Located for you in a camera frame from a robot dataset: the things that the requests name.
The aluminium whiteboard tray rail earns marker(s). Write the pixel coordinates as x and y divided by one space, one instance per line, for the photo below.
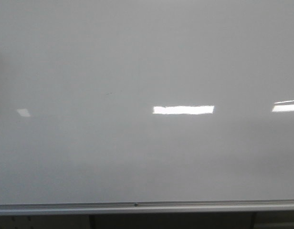
145 207

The white whiteboard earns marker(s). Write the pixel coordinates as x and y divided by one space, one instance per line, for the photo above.
145 100

